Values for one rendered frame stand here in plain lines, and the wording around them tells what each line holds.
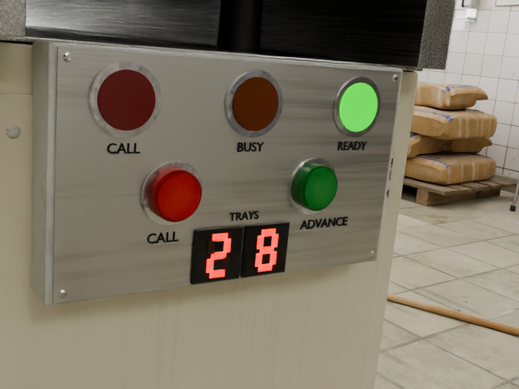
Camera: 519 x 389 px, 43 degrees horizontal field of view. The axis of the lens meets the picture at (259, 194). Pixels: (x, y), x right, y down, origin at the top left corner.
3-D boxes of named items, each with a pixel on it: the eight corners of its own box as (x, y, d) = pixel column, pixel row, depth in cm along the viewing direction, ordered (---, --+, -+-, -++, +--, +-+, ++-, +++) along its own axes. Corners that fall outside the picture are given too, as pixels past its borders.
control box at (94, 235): (28, 286, 38) (32, 38, 35) (349, 248, 51) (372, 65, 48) (46, 310, 35) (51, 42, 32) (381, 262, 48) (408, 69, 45)
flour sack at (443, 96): (357, 99, 445) (361, 73, 441) (394, 99, 473) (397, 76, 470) (452, 113, 395) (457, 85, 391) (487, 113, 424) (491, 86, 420)
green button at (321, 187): (285, 207, 43) (290, 161, 42) (321, 204, 45) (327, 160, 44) (300, 213, 42) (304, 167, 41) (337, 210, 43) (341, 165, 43)
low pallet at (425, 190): (299, 168, 467) (300, 153, 465) (373, 164, 518) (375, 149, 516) (441, 211, 379) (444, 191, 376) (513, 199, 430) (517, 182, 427)
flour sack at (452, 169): (439, 187, 386) (442, 163, 382) (381, 173, 416) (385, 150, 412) (500, 179, 433) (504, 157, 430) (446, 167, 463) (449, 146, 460)
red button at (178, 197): (141, 217, 38) (144, 165, 37) (188, 214, 39) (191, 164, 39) (153, 224, 36) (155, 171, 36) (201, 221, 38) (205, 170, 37)
